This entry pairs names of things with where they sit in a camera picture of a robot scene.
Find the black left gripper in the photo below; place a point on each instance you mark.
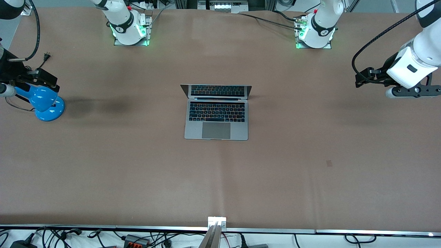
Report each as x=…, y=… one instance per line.
x=386, y=67

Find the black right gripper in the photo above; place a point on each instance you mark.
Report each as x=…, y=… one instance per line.
x=10, y=69

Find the grey open-lid laptop computer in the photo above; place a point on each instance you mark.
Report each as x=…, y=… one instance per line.
x=216, y=131

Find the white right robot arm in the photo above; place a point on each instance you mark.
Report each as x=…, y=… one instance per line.
x=120, y=19

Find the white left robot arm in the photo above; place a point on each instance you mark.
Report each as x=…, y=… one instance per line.
x=322, y=24

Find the blue desk lamp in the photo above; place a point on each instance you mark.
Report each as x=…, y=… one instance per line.
x=46, y=106

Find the brown table cover sheet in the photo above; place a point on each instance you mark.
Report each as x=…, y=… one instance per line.
x=137, y=172

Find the white power strip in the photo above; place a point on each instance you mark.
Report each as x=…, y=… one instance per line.
x=227, y=6

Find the black power adapter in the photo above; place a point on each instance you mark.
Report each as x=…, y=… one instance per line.
x=22, y=245

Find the grey box with orange buttons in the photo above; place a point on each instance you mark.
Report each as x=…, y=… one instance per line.
x=136, y=239

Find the aluminium profile bar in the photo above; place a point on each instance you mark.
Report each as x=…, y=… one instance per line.
x=212, y=240

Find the aluminium corner post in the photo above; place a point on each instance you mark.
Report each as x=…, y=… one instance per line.
x=27, y=11

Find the silver table edge rail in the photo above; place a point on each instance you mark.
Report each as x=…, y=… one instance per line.
x=103, y=227

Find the small silver metal bracket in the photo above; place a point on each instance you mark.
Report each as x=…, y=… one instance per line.
x=212, y=219

